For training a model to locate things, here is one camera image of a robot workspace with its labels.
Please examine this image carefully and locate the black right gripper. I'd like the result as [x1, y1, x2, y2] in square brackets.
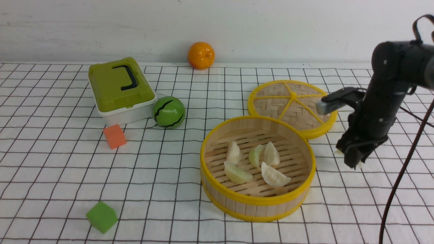
[336, 79, 409, 169]

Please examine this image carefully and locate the pale green dumpling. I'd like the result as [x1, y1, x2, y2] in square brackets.
[248, 145, 265, 170]

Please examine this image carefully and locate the dumpling corner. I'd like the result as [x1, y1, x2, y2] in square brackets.
[224, 161, 253, 184]

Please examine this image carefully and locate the white dumpling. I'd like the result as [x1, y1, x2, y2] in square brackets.
[261, 162, 291, 187]
[226, 141, 243, 165]

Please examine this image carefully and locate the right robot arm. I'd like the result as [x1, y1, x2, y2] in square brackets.
[329, 41, 433, 168]

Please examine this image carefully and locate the bamboo steamer lid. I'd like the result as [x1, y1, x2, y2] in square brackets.
[248, 80, 338, 140]

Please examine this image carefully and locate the bamboo steamer tray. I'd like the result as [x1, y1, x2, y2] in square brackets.
[200, 116, 316, 222]

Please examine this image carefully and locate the orange toy fruit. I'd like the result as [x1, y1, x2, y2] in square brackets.
[188, 42, 215, 70]

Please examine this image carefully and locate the green toy watermelon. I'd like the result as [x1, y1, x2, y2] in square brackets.
[153, 96, 186, 129]

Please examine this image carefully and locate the orange foam cube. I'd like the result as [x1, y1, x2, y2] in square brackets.
[103, 124, 127, 149]

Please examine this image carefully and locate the green lidded white box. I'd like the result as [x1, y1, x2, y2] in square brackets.
[88, 57, 157, 127]

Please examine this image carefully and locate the green foam cube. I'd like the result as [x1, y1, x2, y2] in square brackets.
[86, 201, 118, 234]

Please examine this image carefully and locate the white grid tablecloth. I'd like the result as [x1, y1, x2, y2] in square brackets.
[0, 62, 433, 244]

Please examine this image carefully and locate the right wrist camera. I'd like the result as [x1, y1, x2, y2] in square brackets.
[316, 87, 365, 115]

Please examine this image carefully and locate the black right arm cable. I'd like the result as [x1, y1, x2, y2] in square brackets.
[378, 14, 434, 244]

